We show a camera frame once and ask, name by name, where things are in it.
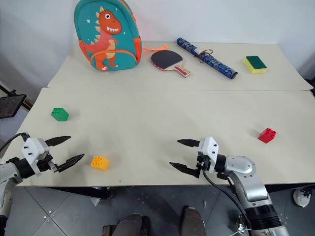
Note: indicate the white shoe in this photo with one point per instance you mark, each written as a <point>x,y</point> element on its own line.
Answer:
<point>302,195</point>

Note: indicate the black table tennis paddle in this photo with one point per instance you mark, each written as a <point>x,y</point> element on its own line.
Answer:
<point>169,62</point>

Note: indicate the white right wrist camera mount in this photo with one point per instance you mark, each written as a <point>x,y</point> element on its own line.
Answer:
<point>208,152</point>

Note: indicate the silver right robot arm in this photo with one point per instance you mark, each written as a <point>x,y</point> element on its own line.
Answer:
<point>248,182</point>

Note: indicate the blue patterned rolled scroll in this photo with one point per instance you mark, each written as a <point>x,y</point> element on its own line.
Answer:
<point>205,57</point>

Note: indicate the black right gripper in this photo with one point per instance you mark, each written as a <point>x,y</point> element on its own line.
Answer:
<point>201,163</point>

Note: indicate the red toy brick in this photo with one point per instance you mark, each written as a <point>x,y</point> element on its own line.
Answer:
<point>267,135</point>

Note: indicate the teal dinosaur backpack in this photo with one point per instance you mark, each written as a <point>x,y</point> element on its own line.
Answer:
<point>108,37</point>

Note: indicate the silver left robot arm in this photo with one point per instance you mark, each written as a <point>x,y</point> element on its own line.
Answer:
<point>9,172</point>

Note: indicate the green toy brick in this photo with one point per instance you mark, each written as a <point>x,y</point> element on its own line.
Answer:
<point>60,114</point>

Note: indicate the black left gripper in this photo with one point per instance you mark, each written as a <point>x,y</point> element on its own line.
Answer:
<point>49,165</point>

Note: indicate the yellow toy brick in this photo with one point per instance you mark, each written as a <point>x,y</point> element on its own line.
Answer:
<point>99,163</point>

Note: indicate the black table frame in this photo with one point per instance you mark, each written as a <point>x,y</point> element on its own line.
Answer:
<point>98,191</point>

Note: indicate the yellow green sponge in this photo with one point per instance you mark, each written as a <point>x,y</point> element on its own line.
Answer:
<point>256,64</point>

